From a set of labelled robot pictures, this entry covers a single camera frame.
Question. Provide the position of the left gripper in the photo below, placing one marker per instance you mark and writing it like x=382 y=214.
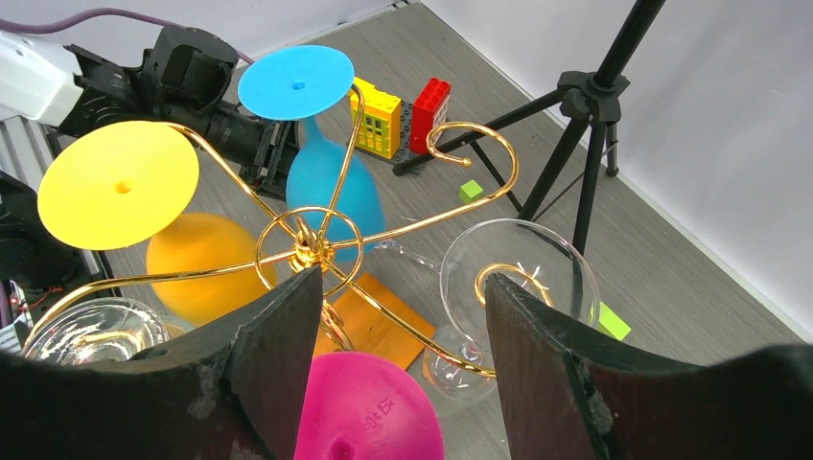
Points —
x=267 y=173

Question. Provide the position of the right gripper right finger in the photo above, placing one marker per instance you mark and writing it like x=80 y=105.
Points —
x=602 y=399

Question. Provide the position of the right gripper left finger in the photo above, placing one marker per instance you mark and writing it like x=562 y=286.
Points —
x=231 y=389

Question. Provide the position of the blue plastic goblet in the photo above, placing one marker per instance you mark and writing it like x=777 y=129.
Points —
x=295 y=84

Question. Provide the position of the tall clear flute glass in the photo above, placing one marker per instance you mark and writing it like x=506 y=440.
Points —
x=509 y=287

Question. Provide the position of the gold wine glass rack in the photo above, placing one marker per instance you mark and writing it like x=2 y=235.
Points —
x=337 y=246

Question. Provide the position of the pink plastic goblet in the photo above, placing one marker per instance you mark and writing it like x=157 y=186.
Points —
x=361 y=406

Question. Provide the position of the orange plastic goblet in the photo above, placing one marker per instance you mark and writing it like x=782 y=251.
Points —
x=131 y=182

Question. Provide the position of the clear stemless wine glass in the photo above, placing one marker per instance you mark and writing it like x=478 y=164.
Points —
x=110 y=328

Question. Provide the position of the small clear wine glass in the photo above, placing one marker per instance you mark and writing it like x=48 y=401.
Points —
x=396 y=248

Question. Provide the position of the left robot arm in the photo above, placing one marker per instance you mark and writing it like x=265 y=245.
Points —
x=182 y=79

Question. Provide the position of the light green toy block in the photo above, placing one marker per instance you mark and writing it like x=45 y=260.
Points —
x=610 y=323

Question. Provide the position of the yellow toy block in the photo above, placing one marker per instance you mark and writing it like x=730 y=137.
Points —
x=380 y=132

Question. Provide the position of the red toy block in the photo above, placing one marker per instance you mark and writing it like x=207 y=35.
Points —
x=429 y=110

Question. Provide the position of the small green toy cube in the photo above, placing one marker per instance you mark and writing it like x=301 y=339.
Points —
x=470 y=192

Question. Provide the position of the black music stand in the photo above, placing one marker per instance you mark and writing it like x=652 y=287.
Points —
x=590 y=100

